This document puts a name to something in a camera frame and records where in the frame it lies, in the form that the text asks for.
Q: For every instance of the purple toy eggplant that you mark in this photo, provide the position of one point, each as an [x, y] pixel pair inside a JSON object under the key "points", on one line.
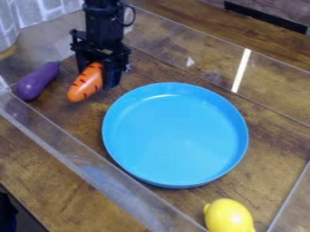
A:
{"points": [[31, 84]]}

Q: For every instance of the blue round tray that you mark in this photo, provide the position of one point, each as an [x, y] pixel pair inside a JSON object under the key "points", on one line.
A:
{"points": [[175, 135]]}

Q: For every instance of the orange toy carrot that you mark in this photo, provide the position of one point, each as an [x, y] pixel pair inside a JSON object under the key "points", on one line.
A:
{"points": [[87, 84]]}

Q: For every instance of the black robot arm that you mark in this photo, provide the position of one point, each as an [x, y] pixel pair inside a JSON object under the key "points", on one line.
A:
{"points": [[128, 15]]}

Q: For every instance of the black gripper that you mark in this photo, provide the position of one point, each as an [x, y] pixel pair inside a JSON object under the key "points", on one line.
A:
{"points": [[99, 43]]}

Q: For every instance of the yellow toy lemon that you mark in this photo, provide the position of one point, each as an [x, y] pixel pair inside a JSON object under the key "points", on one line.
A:
{"points": [[227, 216]]}

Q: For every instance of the clear acrylic enclosure wall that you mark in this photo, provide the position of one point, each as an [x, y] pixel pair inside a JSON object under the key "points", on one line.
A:
{"points": [[55, 167]]}

